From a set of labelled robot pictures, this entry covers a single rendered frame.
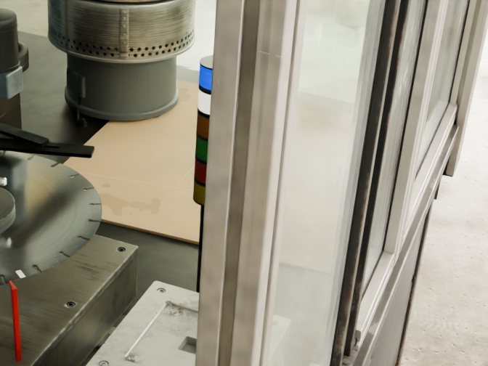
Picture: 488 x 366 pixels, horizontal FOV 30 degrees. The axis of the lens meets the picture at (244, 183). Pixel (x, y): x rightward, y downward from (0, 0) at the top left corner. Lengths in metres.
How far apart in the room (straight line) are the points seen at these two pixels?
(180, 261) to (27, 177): 0.31
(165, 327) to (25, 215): 0.24
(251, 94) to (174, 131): 1.26
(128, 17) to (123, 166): 0.28
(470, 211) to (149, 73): 1.67
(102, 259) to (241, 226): 0.68
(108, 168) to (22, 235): 0.57
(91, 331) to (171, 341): 0.20
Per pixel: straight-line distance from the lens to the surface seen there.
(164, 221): 1.54
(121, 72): 1.81
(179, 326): 1.08
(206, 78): 1.09
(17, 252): 1.12
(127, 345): 1.05
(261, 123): 0.57
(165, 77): 1.86
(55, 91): 2.01
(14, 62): 1.35
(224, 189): 0.60
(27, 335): 1.15
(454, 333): 2.64
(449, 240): 3.03
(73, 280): 1.23
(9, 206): 1.19
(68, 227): 1.16
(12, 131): 1.44
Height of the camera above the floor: 1.57
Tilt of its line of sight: 30 degrees down
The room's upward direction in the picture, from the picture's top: 5 degrees clockwise
